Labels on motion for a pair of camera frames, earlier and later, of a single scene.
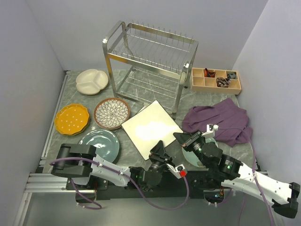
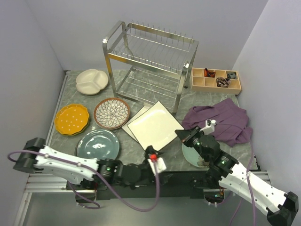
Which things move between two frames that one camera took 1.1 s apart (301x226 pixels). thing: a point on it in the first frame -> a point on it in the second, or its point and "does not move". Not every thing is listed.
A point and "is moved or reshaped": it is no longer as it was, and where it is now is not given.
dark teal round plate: x=106 y=144 does not move
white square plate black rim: x=150 y=126 is moved or reshaped
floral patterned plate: x=110 y=113 does not move
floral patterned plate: x=110 y=117 does not move
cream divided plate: x=91 y=82 does not move
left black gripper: x=158 y=155 -> x=149 y=150
